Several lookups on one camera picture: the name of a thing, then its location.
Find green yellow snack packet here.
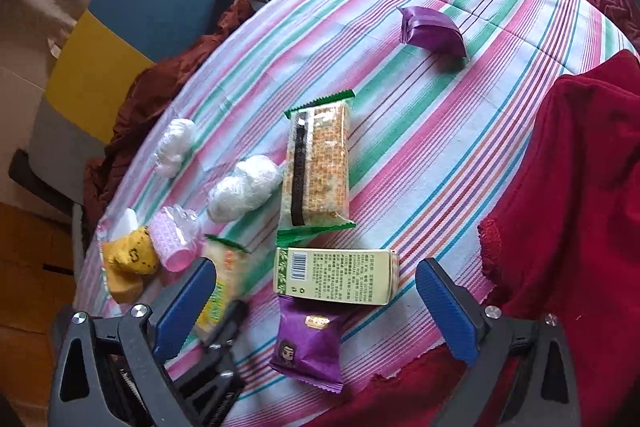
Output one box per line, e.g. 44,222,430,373
192,234,253,340

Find red blanket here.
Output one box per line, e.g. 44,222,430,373
310,49,640,427

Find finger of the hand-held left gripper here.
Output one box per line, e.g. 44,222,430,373
175,299,248,427

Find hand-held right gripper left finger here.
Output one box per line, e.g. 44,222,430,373
50,257,218,427

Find purple snack packet with figure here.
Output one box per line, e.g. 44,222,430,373
269,296,357,395

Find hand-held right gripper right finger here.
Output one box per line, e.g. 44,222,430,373
415,258,583,427

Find yellow cake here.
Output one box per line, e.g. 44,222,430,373
100,209,161,305

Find pale green carton box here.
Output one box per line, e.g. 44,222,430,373
275,247,401,306

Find blue yellow grey armchair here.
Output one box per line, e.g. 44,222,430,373
10,0,311,258

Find white wrapped ball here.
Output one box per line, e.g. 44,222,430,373
154,118,197,179
207,154,282,224

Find rust brown cloth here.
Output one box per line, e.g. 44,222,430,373
82,0,256,228

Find pink jelly cup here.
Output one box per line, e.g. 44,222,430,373
150,203,201,273

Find plain purple snack packet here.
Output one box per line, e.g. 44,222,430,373
397,5,467,58

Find green rice cracker packet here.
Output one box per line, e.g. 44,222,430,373
276,89,357,244

